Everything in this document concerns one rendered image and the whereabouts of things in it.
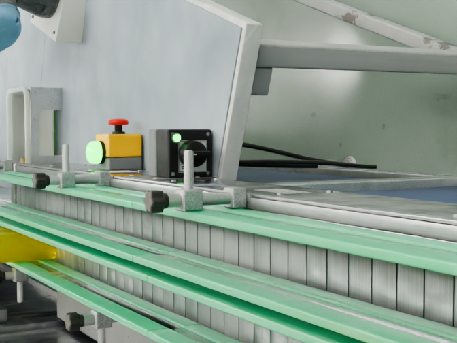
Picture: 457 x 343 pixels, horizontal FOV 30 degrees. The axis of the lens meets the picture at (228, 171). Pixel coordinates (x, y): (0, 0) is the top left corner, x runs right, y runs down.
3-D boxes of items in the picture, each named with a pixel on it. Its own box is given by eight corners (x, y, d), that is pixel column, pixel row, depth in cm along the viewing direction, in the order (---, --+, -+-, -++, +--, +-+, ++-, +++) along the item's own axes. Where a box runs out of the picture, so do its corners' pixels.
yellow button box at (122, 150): (130, 168, 172) (95, 169, 168) (130, 131, 171) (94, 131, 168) (144, 169, 166) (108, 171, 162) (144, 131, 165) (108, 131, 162)
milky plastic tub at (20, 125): (40, 175, 224) (7, 176, 220) (39, 89, 223) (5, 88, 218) (61, 178, 209) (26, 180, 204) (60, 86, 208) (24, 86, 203)
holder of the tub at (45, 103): (42, 195, 224) (12, 196, 220) (41, 90, 223) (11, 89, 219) (63, 200, 209) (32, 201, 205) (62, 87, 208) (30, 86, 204)
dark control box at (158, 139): (192, 175, 148) (147, 176, 144) (192, 128, 148) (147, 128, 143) (215, 177, 141) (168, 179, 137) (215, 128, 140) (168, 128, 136)
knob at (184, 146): (202, 167, 140) (213, 168, 137) (178, 167, 138) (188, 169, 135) (202, 139, 140) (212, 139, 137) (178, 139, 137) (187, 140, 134)
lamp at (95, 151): (97, 163, 167) (83, 163, 166) (97, 140, 167) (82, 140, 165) (106, 164, 163) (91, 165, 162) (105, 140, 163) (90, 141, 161)
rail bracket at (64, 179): (105, 185, 150) (30, 188, 143) (105, 143, 149) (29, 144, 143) (113, 186, 146) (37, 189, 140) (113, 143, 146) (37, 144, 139)
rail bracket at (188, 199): (236, 206, 110) (141, 211, 103) (236, 149, 109) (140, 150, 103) (252, 209, 106) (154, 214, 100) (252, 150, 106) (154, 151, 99)
